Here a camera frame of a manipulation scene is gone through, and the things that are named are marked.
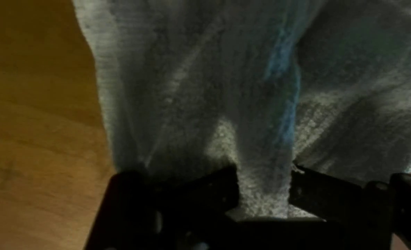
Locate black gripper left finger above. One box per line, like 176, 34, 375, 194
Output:
107, 161, 241, 233

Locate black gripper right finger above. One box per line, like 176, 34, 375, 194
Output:
288, 161, 397, 224

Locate white towel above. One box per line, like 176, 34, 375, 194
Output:
70, 0, 411, 220

